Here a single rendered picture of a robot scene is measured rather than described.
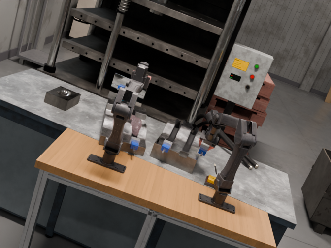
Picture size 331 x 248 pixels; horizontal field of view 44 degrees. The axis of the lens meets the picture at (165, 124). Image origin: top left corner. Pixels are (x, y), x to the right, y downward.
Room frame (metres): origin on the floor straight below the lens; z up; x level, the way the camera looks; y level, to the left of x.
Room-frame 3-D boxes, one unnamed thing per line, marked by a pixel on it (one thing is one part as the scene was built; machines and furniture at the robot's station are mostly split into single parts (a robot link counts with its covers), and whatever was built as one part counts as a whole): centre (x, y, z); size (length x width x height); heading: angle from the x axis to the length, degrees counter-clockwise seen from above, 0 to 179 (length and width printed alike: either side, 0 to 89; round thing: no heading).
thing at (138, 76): (2.08, 0.22, 1.24); 0.12 x 0.09 x 0.12; 1
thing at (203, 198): (1.91, -0.39, 0.84); 0.20 x 0.07 x 0.08; 91
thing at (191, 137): (2.39, -0.12, 0.92); 0.35 x 0.16 x 0.09; 174
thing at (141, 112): (2.35, 0.23, 0.86); 0.50 x 0.26 x 0.11; 12
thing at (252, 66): (3.08, -0.41, 0.74); 0.30 x 0.22 x 1.47; 84
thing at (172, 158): (2.40, -0.13, 0.87); 0.50 x 0.26 x 0.14; 174
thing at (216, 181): (1.92, -0.38, 0.90); 0.09 x 0.06 x 0.06; 117
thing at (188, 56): (3.39, 0.37, 1.27); 1.10 x 0.74 x 0.05; 84
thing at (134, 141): (2.10, 0.12, 0.86); 0.13 x 0.05 x 0.05; 12
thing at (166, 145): (2.14, -0.05, 0.89); 0.13 x 0.05 x 0.05; 174
